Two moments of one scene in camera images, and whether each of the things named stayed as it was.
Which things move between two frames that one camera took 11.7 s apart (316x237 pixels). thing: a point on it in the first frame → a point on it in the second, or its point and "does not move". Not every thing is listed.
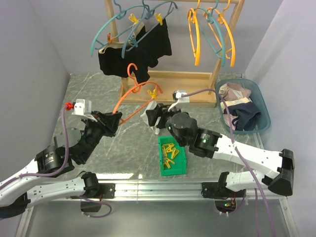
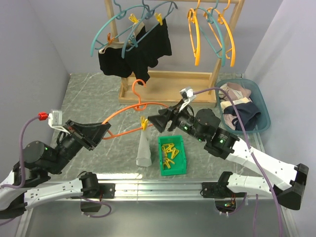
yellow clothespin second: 159,18 does not move
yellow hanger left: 192,14 does not move
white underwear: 150,105 → 143,158
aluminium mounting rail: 154,208 does not move
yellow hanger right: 222,19 does not move
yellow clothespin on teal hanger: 133,19 does not move
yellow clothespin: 153,95 → 144,123
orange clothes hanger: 137,87 → 141,106
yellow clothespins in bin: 167,161 does not move
